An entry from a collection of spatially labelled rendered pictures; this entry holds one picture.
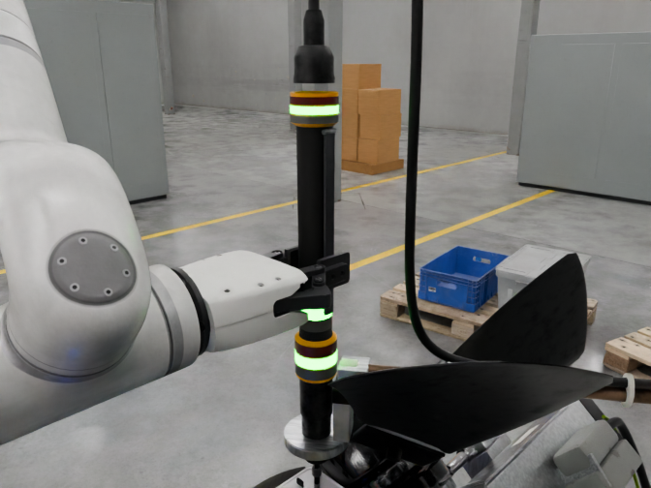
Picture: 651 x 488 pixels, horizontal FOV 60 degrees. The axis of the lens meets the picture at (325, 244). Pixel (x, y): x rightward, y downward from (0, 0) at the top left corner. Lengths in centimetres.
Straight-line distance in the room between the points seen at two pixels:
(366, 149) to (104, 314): 852
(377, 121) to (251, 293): 827
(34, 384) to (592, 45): 767
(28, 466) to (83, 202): 257
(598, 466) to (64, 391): 68
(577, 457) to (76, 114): 634
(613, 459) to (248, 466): 193
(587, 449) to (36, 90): 76
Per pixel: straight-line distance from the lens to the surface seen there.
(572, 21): 1346
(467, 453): 92
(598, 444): 90
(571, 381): 49
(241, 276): 47
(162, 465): 271
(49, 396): 39
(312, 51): 51
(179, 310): 42
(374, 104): 865
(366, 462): 70
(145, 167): 720
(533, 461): 88
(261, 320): 46
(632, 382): 61
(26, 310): 34
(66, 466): 283
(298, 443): 63
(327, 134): 51
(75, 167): 38
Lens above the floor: 165
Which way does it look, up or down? 18 degrees down
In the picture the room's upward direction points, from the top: straight up
